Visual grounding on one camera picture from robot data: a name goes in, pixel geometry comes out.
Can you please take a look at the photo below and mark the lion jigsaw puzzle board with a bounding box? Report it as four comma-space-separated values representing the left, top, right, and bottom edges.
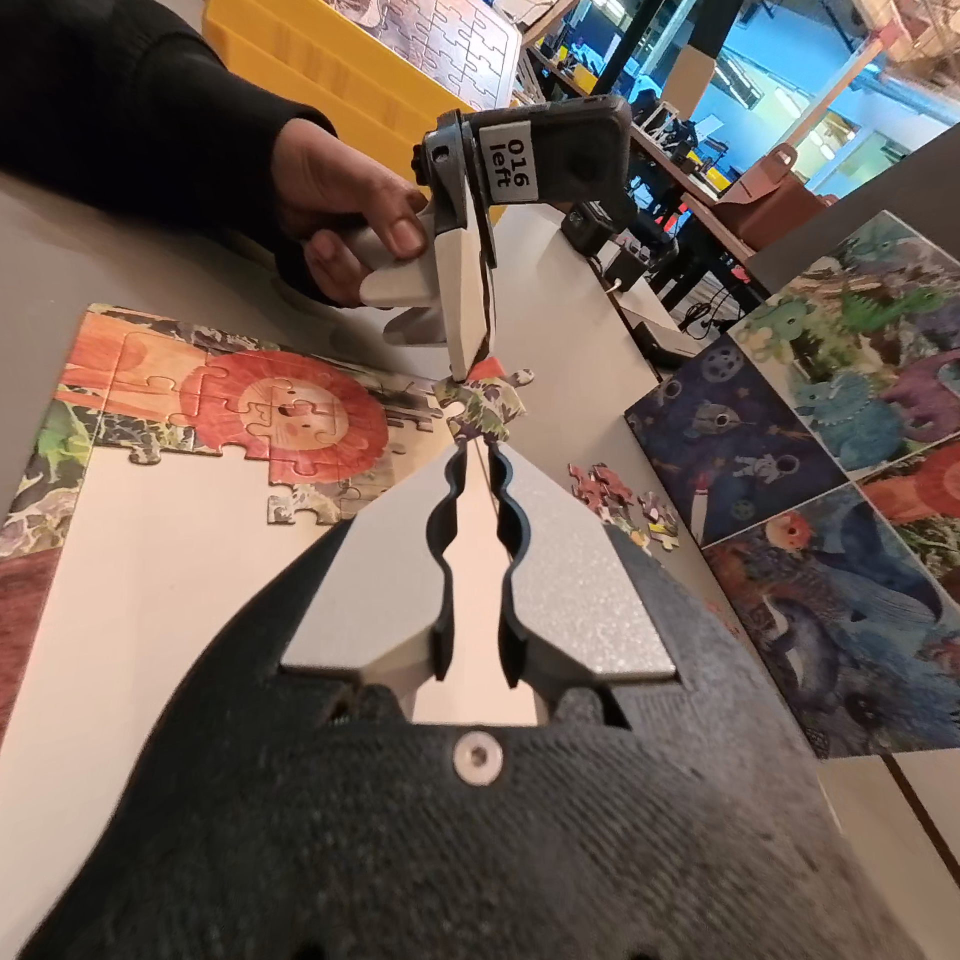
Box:
0, 303, 545, 759

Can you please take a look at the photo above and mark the black partition panel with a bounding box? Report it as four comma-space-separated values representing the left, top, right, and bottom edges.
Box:
750, 123, 960, 295

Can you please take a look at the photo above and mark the yellow plastic bin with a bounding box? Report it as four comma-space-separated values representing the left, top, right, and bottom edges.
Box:
202, 0, 526, 226

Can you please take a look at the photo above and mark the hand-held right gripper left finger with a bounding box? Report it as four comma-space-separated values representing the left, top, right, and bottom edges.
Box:
279, 442, 470, 684

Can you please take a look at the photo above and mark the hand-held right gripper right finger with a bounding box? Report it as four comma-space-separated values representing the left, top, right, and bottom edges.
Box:
489, 442, 684, 689

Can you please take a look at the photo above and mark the person's left hand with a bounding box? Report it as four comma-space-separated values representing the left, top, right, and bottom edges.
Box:
270, 123, 434, 309

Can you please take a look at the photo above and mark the black pole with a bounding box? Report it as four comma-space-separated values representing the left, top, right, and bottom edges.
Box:
592, 0, 740, 99

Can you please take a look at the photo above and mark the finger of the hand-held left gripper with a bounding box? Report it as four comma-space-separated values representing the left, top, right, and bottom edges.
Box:
478, 223, 501, 359
437, 186, 490, 378

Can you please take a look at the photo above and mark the pile of puzzle pieces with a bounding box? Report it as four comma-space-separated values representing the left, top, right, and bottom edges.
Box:
570, 462, 681, 558

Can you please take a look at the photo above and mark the green leafy puzzle piece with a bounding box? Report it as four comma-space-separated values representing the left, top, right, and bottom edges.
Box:
433, 358, 535, 445

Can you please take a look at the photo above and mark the orange patterned assembled puzzle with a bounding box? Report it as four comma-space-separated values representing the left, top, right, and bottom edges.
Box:
322, 0, 524, 115

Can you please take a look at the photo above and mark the colourful animal puzzle box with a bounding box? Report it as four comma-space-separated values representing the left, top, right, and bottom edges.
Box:
624, 210, 960, 760

